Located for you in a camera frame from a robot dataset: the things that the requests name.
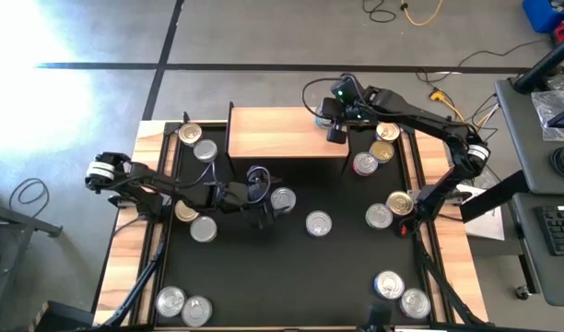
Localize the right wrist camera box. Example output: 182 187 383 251
329 76 359 105

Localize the silver-top tuna can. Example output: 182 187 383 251
181 294 214 328
155 285 187 318

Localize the teal yellowfin tuna can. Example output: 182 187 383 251
269 186 298 214

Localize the black monitor pole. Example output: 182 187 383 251
513 34 564 95

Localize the grey metal cart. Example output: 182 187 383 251
0 186 65 324

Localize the yellow floor cable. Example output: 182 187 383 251
400 0 445 28

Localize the blue gold-top tuna can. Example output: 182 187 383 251
385 190 416 218

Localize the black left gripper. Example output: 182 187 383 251
217 182 286 231

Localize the green Bumble Bee tuna can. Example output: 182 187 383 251
193 138 218 164
189 215 218 243

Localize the black keyboard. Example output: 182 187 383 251
534 204 564 257

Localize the black floor cable loop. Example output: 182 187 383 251
8 177 51 219
362 0 397 24

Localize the long black floor cable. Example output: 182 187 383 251
456 39 550 68

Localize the black aluminium table frame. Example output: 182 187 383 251
91 110 490 332

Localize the red tuna can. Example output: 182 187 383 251
399 287 432 321
352 151 380 177

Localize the grey desk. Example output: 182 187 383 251
511 192 564 308
495 68 564 195

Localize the black cable bundle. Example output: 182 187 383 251
470 90 500 142

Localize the pale green tuna can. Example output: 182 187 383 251
369 139 396 164

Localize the black box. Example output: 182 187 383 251
32 300 97 332

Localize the white paper sheet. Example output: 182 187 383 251
456 184 507 242

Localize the dark blue tuna can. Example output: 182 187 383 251
373 269 405 301
304 209 334 238

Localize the black diagonal desk beam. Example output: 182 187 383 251
459 169 530 225

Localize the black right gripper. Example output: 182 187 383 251
320 97 371 145

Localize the yellow extension cord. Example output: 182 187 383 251
429 89 470 124

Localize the green label tuna can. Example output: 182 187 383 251
364 202 394 231

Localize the blue bin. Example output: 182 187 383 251
522 0 564 34

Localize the clear plastic bag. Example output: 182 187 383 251
530 89 564 143

